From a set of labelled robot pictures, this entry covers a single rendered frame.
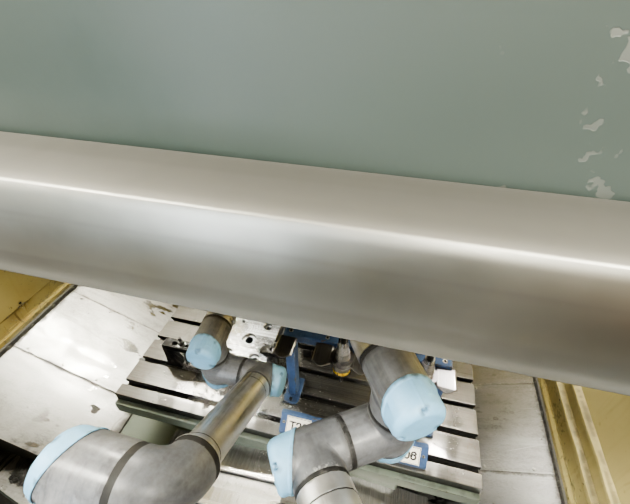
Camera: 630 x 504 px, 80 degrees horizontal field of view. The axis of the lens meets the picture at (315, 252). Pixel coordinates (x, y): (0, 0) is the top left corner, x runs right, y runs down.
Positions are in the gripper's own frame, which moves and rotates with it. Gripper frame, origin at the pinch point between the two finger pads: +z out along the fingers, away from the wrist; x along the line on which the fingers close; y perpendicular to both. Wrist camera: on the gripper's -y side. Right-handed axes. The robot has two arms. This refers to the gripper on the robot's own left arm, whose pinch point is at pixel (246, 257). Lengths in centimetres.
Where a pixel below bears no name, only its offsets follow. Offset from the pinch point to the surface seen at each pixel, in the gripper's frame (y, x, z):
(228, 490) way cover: 63, 0, -41
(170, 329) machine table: 48, -39, 5
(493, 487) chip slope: 59, 82, -27
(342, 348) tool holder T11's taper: 9.5, 31.5, -20.7
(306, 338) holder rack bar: 15.0, 20.8, -14.9
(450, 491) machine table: 50, 66, -34
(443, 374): 16, 58, -20
